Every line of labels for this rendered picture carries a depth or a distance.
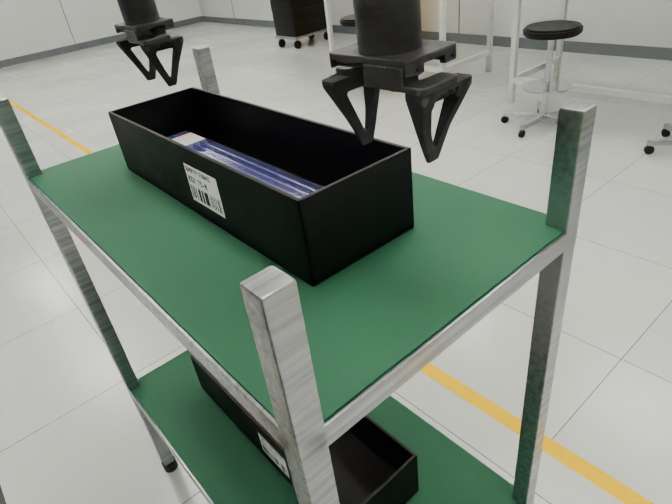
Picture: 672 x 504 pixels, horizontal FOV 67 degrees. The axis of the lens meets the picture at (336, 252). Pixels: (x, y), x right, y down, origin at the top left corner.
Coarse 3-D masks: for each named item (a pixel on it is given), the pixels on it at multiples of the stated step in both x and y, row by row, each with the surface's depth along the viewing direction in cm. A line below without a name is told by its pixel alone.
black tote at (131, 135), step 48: (192, 96) 100; (144, 144) 84; (240, 144) 94; (288, 144) 81; (336, 144) 72; (384, 144) 64; (192, 192) 76; (240, 192) 63; (336, 192) 56; (384, 192) 61; (240, 240) 70; (288, 240) 59; (336, 240) 59; (384, 240) 64
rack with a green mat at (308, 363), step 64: (576, 128) 56; (64, 192) 92; (128, 192) 88; (448, 192) 75; (576, 192) 60; (64, 256) 110; (128, 256) 70; (192, 256) 68; (256, 256) 66; (384, 256) 63; (448, 256) 61; (512, 256) 60; (192, 320) 57; (256, 320) 36; (320, 320) 54; (384, 320) 53; (448, 320) 52; (128, 384) 131; (192, 384) 131; (256, 384) 47; (320, 384) 46; (384, 384) 47; (192, 448) 115; (256, 448) 113; (320, 448) 44; (448, 448) 107
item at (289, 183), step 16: (192, 144) 92; (208, 144) 91; (224, 160) 83; (240, 160) 83; (256, 160) 82; (256, 176) 76; (272, 176) 76; (288, 176) 75; (288, 192) 70; (304, 192) 70
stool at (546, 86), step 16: (528, 32) 307; (544, 32) 300; (560, 32) 297; (576, 32) 299; (544, 80) 327; (560, 80) 335; (544, 96) 332; (512, 112) 348; (528, 112) 345; (544, 112) 337
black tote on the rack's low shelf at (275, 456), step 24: (192, 360) 124; (216, 384) 116; (240, 408) 109; (264, 432) 103; (360, 432) 108; (384, 432) 99; (336, 456) 108; (360, 456) 107; (384, 456) 104; (408, 456) 96; (288, 480) 104; (336, 480) 103; (360, 480) 102; (384, 480) 102; (408, 480) 96
